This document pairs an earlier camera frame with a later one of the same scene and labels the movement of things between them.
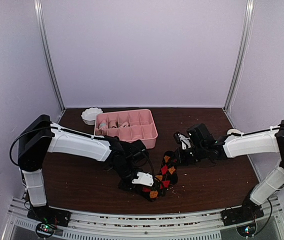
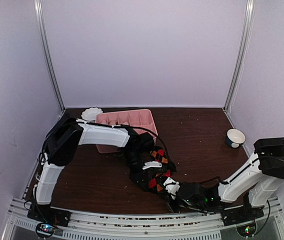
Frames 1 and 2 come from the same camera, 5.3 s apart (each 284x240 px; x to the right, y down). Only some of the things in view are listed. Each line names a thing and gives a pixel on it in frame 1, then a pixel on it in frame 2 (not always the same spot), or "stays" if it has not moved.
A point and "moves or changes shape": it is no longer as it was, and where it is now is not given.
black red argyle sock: [163, 181] moves or changes shape
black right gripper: [181, 159] to [172, 193]
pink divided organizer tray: [129, 126] stays
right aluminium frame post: [250, 8] stays
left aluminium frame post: [38, 12] stays
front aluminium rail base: [205, 226] stays
